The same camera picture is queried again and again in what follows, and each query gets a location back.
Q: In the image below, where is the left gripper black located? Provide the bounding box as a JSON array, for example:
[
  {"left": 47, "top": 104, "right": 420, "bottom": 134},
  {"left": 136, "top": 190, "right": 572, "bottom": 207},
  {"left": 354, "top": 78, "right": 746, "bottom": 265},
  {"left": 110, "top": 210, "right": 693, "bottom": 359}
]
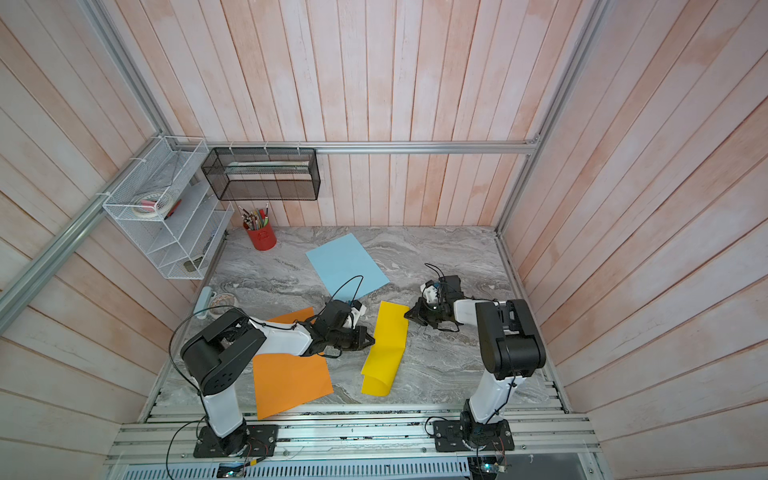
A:
[{"left": 328, "top": 326, "right": 376, "bottom": 352}]

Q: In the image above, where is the yellow paper sheet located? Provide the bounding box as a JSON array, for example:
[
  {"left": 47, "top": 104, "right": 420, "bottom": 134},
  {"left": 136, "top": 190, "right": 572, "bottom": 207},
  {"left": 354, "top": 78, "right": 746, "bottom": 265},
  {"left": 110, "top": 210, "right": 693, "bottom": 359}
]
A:
[{"left": 361, "top": 302, "right": 409, "bottom": 397}]

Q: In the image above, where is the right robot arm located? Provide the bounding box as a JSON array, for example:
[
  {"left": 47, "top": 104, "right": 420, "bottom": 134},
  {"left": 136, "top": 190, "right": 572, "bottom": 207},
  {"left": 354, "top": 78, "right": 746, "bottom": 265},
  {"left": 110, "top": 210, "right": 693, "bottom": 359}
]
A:
[{"left": 405, "top": 275, "right": 546, "bottom": 426}]

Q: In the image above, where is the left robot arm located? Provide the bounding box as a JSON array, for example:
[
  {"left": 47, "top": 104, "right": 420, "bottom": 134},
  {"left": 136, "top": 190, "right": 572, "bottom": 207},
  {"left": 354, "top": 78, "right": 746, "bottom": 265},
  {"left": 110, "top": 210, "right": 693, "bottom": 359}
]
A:
[{"left": 180, "top": 300, "right": 375, "bottom": 442}]

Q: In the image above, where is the light blue paper sheet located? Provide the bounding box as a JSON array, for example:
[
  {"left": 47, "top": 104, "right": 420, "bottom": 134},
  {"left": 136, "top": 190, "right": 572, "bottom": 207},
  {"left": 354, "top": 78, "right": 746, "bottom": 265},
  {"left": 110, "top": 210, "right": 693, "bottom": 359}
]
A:
[{"left": 306, "top": 233, "right": 389, "bottom": 301}]

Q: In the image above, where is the orange paper sheet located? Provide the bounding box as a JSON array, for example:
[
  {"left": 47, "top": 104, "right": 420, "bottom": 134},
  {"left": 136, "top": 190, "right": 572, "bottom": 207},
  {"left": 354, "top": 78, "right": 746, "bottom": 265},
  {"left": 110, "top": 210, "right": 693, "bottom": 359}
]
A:
[{"left": 252, "top": 307, "right": 333, "bottom": 420}]

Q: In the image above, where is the clear tape roll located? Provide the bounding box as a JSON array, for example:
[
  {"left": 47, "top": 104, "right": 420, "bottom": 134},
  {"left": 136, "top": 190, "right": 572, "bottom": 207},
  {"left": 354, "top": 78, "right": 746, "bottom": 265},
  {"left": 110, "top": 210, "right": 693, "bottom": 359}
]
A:
[{"left": 207, "top": 293, "right": 239, "bottom": 318}]

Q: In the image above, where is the red pencil cup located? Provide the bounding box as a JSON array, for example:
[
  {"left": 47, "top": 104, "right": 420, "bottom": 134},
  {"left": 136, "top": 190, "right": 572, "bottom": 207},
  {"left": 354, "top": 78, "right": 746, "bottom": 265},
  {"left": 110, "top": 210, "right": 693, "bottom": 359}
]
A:
[{"left": 243, "top": 222, "right": 277, "bottom": 251}]

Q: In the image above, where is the tape roll on shelf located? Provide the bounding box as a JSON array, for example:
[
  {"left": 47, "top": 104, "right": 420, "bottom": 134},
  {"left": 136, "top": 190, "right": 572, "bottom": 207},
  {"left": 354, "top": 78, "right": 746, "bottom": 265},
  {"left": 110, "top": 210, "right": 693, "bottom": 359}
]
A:
[{"left": 130, "top": 191, "right": 174, "bottom": 219}]

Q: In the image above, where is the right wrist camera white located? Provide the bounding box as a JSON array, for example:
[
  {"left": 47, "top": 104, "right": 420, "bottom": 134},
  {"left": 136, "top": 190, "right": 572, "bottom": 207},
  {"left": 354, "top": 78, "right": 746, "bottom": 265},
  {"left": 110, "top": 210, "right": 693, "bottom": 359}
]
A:
[{"left": 420, "top": 280, "right": 439, "bottom": 308}]

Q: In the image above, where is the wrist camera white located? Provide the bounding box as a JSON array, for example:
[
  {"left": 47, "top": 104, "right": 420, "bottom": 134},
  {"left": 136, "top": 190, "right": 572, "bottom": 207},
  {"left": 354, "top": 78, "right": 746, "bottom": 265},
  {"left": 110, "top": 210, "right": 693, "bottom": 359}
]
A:
[
  {"left": 420, "top": 280, "right": 439, "bottom": 308},
  {"left": 345, "top": 300, "right": 367, "bottom": 329}
]

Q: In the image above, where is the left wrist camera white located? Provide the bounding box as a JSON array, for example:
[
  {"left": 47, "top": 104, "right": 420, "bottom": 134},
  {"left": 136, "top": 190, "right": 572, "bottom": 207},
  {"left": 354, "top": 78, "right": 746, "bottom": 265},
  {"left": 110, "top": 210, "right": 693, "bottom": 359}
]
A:
[{"left": 345, "top": 300, "right": 367, "bottom": 329}]

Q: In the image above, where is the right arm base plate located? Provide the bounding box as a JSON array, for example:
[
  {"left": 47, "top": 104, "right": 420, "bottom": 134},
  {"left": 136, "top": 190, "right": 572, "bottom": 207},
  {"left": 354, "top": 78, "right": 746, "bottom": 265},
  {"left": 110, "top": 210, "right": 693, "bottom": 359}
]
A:
[{"left": 431, "top": 419, "right": 515, "bottom": 453}]

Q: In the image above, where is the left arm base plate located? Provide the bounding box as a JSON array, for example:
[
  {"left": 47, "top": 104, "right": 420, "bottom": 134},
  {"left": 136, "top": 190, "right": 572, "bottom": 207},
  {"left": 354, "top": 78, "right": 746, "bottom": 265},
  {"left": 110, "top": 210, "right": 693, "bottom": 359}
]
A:
[{"left": 193, "top": 423, "right": 279, "bottom": 458}]

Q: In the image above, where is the black mesh wall basket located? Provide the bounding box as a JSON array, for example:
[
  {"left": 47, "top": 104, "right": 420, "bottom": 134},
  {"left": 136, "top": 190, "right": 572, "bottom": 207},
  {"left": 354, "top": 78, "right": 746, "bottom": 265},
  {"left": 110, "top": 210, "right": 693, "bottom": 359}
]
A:
[{"left": 201, "top": 146, "right": 321, "bottom": 201}]

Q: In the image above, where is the white wire shelf rack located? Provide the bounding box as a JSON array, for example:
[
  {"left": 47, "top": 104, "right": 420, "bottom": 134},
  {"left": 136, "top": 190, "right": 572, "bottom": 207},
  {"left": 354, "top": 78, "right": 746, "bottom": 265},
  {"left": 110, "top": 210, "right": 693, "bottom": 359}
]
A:
[{"left": 103, "top": 136, "right": 233, "bottom": 280}]

